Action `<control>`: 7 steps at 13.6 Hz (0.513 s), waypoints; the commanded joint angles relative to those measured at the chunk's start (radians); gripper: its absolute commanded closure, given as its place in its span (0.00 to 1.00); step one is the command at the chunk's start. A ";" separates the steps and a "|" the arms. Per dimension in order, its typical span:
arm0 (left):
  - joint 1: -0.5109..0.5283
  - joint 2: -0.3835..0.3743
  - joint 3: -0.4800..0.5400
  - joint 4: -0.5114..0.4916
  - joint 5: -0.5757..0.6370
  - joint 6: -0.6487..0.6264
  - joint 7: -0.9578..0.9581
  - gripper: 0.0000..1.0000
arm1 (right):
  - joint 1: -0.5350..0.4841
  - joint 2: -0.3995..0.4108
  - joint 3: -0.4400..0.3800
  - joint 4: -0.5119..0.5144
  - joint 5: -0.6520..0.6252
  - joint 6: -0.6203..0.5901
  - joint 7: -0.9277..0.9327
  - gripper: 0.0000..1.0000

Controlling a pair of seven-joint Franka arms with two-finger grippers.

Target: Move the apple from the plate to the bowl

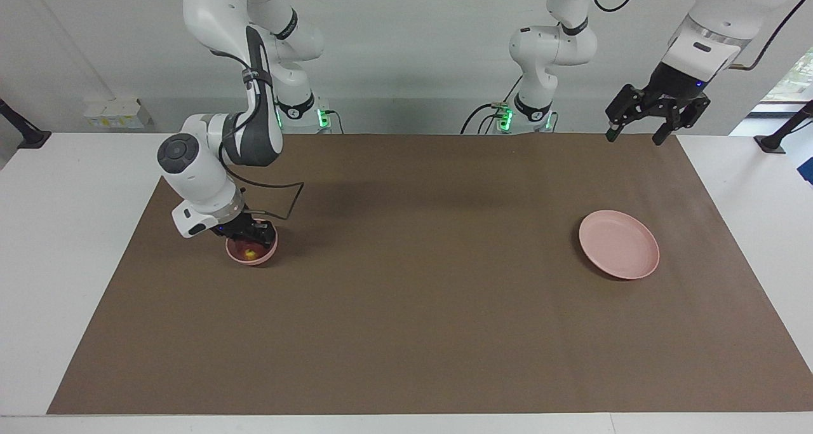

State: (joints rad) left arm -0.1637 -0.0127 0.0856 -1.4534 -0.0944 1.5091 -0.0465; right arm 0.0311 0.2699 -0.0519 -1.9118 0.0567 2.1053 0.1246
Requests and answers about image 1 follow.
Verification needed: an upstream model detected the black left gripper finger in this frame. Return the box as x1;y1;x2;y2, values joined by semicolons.
605;84;655;144
652;96;711;147

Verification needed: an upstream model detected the dark red apple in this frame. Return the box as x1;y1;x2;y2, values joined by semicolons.
230;242;268;262

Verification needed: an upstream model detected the pink bowl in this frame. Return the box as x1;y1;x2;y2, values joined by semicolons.
225;227;278;266

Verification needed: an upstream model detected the pink plate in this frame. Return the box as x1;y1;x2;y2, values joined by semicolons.
578;210;661;280

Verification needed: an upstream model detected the black clamp stand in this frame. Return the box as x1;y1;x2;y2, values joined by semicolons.
754;100;813;155
0;98;53;150

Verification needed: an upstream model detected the window with greenery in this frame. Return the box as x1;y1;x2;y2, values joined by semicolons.
759;45;813;114

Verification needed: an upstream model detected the brown table mat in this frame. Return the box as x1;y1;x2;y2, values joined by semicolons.
46;133;813;416

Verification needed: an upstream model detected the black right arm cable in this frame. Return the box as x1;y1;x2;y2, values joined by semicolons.
218;50;305;222

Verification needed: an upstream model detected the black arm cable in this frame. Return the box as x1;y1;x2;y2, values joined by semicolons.
218;50;305;222
588;0;813;71

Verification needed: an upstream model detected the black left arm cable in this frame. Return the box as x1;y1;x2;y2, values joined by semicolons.
588;0;813;71

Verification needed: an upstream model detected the black left base cable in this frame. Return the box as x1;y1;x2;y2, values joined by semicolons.
460;75;560;135

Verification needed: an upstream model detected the white wall socket box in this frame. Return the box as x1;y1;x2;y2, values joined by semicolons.
83;98;154;130

